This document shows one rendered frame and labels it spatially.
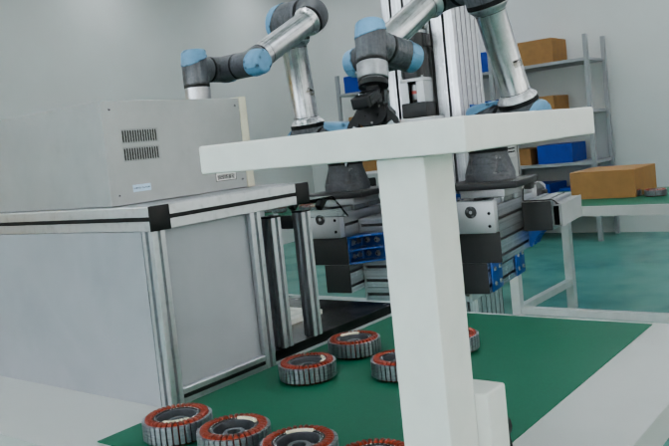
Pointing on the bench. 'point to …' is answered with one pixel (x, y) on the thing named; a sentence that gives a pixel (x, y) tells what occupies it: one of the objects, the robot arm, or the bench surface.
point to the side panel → (208, 306)
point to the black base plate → (333, 322)
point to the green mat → (339, 395)
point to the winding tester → (116, 153)
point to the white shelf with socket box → (421, 251)
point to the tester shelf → (156, 212)
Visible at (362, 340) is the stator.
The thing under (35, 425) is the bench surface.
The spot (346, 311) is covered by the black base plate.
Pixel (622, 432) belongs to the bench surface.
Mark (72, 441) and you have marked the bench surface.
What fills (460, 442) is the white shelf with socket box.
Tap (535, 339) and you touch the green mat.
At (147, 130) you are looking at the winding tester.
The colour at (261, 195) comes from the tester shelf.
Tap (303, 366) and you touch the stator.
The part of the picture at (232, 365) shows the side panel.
